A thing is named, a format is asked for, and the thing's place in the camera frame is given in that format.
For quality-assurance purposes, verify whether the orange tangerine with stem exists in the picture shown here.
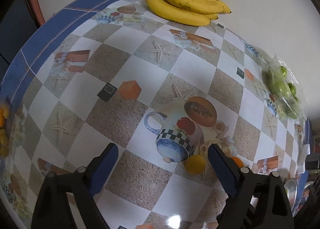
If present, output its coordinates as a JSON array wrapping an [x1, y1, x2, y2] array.
[[231, 156, 245, 168]]

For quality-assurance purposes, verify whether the brown longan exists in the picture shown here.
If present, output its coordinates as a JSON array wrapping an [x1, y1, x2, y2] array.
[[184, 155, 207, 175]]

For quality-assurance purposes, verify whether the silver metal plate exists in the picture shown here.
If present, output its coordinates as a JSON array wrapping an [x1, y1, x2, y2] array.
[[284, 178, 298, 206]]

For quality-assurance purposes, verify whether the black charger on white base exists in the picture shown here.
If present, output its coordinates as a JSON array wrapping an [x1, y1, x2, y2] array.
[[297, 144, 319, 174]]

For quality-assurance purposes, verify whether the patterned tablecloth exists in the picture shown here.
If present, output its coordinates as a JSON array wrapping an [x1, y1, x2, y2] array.
[[1, 0, 307, 228]]

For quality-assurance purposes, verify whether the yellow banana bunch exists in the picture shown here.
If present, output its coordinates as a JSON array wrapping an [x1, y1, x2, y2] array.
[[145, 0, 231, 27]]

